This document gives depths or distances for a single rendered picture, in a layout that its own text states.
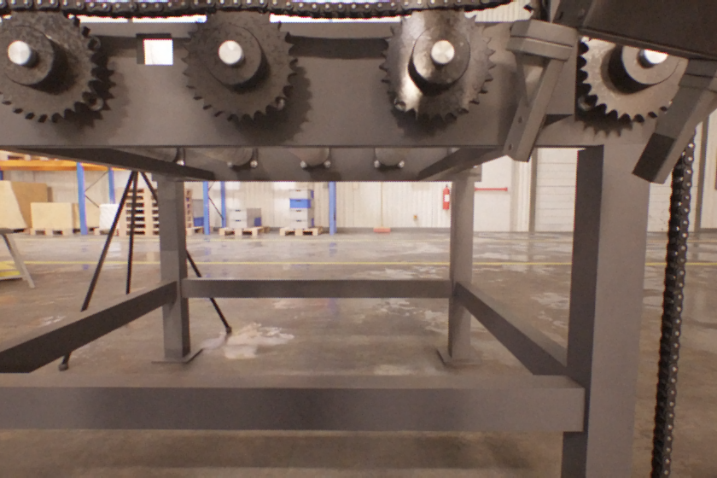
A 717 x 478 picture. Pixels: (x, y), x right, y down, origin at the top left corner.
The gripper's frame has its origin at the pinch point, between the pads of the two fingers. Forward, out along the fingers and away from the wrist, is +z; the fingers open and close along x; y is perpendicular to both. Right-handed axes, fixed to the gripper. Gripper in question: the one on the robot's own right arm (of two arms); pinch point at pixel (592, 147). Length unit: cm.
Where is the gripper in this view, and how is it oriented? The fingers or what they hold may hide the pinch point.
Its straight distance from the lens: 40.5
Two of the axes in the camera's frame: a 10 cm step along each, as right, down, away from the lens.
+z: -1.7, 8.7, 4.6
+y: 0.7, 4.7, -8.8
